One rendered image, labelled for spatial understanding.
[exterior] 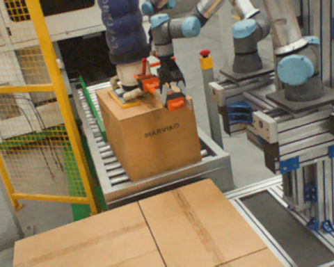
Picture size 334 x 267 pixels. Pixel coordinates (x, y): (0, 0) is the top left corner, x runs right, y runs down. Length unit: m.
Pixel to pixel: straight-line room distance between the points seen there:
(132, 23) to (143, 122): 0.50
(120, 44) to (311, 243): 1.39
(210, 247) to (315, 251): 0.65
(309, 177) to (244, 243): 0.61
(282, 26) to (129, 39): 0.92
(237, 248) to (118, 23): 1.21
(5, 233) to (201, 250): 1.64
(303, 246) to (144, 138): 0.95
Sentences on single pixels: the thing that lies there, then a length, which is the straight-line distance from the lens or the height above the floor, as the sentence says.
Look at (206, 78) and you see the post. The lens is 2.65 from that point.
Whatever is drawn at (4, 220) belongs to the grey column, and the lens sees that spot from 2.98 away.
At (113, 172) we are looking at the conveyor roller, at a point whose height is 0.54.
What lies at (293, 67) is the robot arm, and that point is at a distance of 1.50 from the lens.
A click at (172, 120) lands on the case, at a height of 0.86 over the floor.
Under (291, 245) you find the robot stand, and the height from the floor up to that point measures 0.21.
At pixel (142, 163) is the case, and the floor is 0.68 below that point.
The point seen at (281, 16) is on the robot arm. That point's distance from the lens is 1.49.
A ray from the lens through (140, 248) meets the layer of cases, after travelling 1.81.
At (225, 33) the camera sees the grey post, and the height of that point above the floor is 0.59.
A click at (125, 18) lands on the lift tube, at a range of 2.14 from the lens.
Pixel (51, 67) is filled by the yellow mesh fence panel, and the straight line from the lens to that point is 2.65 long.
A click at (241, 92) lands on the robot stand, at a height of 0.95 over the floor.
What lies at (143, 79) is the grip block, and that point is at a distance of 2.08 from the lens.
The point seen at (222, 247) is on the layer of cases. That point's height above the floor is 0.54.
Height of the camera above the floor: 1.68
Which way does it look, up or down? 24 degrees down
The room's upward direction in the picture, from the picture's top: 11 degrees counter-clockwise
